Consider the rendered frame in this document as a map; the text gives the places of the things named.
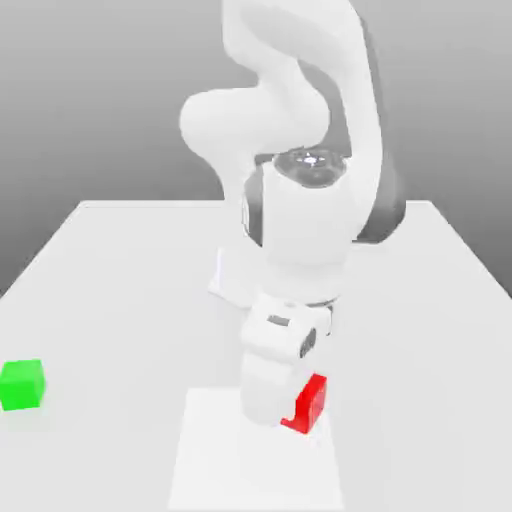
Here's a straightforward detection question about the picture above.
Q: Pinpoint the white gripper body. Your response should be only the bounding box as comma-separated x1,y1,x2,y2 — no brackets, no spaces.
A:
238,348,301,428

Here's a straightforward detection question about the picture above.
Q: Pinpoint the small red cube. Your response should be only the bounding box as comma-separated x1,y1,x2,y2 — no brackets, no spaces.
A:
280,372,328,436

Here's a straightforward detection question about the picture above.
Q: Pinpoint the small green cube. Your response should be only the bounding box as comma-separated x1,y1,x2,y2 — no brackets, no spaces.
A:
0,358,47,413

